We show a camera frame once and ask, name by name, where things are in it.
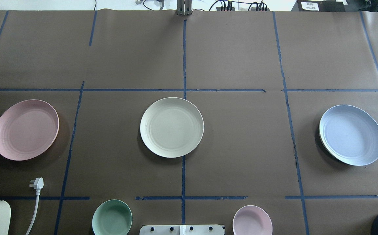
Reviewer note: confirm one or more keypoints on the pink plate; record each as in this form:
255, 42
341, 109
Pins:
28, 129

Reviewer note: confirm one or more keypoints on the green bowl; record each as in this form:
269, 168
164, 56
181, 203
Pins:
113, 217

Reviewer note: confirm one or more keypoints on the black box with label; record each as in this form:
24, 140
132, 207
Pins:
318, 5

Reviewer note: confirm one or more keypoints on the aluminium frame post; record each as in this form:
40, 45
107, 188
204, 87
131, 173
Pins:
184, 7

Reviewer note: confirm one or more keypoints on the cream white plate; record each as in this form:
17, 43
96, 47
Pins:
172, 127

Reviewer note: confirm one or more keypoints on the pink bowl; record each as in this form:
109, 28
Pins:
252, 220

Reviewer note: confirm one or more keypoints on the blue plate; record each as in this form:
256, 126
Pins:
349, 134

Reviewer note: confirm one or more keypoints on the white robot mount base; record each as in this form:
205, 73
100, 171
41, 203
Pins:
207, 229

